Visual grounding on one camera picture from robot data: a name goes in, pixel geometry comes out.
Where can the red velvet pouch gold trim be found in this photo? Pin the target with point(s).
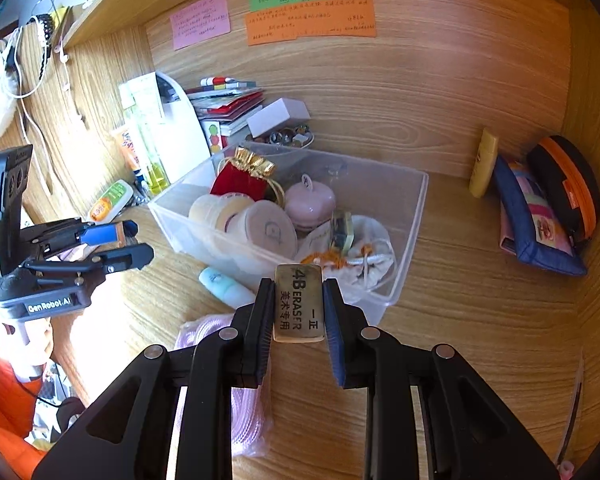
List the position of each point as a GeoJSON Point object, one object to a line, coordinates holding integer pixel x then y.
{"type": "Point", "coordinates": [240, 180]}

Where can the stack of books and notebooks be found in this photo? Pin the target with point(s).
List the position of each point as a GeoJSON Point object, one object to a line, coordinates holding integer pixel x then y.
{"type": "Point", "coordinates": [230, 100]}

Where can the grey rectangular eraser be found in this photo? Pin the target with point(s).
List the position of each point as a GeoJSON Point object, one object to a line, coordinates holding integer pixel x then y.
{"type": "Point", "coordinates": [300, 305]}

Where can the orange and white tube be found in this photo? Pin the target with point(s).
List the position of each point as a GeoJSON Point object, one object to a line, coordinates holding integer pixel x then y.
{"type": "Point", "coordinates": [129, 152]}

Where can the clear plastic storage box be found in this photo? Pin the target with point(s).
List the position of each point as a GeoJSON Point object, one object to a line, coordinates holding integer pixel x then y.
{"type": "Point", "coordinates": [405, 220]}

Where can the clear bottle with yellow liquid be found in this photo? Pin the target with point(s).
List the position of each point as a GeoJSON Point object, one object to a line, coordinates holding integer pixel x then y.
{"type": "Point", "coordinates": [155, 175]}

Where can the pile of beads and rings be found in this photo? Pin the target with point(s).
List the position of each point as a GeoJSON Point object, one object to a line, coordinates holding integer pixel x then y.
{"type": "Point", "coordinates": [285, 136]}

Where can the white paper bag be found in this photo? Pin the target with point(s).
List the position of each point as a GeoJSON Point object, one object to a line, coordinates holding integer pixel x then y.
{"type": "Point", "coordinates": [190, 130]}

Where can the white carton with fruit print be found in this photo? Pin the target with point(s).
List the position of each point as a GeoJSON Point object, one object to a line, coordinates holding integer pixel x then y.
{"type": "Point", "coordinates": [212, 135]}

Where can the wooden shelf board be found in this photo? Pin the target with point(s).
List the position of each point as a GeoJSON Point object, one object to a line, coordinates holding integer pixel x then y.
{"type": "Point", "coordinates": [110, 15]}

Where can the orange jacket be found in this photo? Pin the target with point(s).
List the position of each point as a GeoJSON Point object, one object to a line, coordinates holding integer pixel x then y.
{"type": "Point", "coordinates": [0, 410]}

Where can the wooden desktop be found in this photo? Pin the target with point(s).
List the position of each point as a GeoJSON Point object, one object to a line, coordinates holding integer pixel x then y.
{"type": "Point", "coordinates": [480, 335]}

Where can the round pink case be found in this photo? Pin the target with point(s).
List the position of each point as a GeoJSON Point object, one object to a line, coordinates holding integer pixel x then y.
{"type": "Point", "coordinates": [310, 202]}

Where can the white bowl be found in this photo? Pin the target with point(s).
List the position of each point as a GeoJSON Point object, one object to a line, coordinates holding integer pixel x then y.
{"type": "Point", "coordinates": [307, 142]}

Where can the orange sticky note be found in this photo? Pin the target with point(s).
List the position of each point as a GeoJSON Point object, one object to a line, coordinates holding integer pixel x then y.
{"type": "Point", "coordinates": [310, 22]}

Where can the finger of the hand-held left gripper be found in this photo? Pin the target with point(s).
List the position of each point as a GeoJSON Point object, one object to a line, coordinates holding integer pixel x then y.
{"type": "Point", "coordinates": [100, 234]}
{"type": "Point", "coordinates": [130, 255]}

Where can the pink sticky note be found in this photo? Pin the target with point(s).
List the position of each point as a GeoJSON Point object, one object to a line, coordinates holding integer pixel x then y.
{"type": "Point", "coordinates": [200, 20]}

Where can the person's left hand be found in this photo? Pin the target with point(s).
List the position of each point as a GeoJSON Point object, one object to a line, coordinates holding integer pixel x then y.
{"type": "Point", "coordinates": [45, 342]}

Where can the black and orange zip case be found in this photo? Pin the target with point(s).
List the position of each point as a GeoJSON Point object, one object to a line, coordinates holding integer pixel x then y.
{"type": "Point", "coordinates": [550, 160]}

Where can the small white cardboard box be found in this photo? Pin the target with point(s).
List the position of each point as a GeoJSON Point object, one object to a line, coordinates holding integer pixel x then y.
{"type": "Point", "coordinates": [280, 115]}

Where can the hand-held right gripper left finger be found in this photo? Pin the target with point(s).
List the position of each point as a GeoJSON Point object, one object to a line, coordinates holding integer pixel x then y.
{"type": "Point", "coordinates": [265, 320]}

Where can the yellow tube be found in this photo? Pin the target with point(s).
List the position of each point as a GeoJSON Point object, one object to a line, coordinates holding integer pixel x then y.
{"type": "Point", "coordinates": [484, 165]}

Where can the blue patchwork pencil case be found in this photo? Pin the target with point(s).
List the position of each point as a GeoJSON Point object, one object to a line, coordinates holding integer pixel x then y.
{"type": "Point", "coordinates": [525, 240]}

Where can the black and white braided band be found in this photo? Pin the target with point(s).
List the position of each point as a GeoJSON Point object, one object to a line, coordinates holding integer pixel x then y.
{"type": "Point", "coordinates": [42, 27]}

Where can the green and orange tube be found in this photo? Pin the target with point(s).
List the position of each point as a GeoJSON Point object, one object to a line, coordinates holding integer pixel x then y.
{"type": "Point", "coordinates": [110, 202]}

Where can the dark green spray bottle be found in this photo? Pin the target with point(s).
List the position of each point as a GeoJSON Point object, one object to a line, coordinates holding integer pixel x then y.
{"type": "Point", "coordinates": [341, 230]}

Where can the light blue tube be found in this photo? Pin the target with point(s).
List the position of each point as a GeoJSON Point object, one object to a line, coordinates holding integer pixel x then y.
{"type": "Point", "coordinates": [220, 282]}

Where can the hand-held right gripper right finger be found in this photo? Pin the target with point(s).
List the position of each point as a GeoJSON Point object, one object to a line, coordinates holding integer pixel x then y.
{"type": "Point", "coordinates": [332, 340]}

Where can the white round jar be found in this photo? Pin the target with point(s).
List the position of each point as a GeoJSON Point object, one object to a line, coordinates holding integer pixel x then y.
{"type": "Point", "coordinates": [267, 232]}
{"type": "Point", "coordinates": [215, 212]}

